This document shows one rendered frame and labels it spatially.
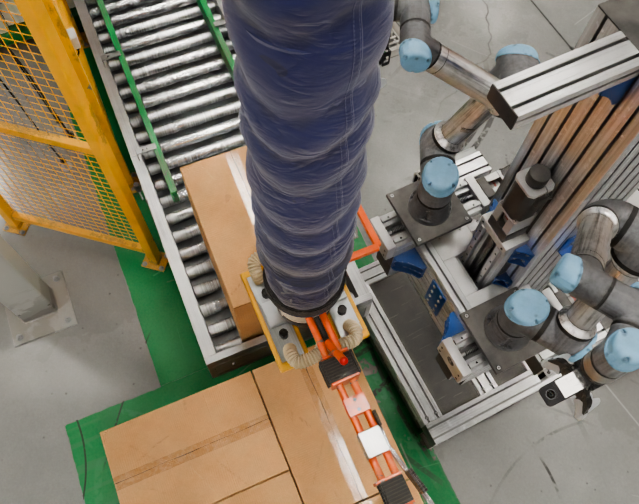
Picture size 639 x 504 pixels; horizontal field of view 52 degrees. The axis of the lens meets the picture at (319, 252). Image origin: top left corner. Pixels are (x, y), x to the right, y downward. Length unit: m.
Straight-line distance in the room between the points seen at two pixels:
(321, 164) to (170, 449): 1.68
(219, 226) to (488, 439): 1.60
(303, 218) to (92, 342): 2.21
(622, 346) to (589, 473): 2.00
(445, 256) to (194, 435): 1.13
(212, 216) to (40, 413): 1.38
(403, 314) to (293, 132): 2.10
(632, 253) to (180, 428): 1.66
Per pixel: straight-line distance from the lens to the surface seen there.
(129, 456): 2.60
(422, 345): 3.01
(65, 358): 3.35
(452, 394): 2.98
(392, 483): 1.77
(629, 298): 1.43
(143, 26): 3.53
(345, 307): 1.98
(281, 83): 0.92
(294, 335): 1.97
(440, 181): 2.12
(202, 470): 2.54
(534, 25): 4.46
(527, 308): 2.00
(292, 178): 1.12
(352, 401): 1.80
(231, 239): 2.34
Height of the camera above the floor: 3.05
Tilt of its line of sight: 65 degrees down
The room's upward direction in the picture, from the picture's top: 4 degrees clockwise
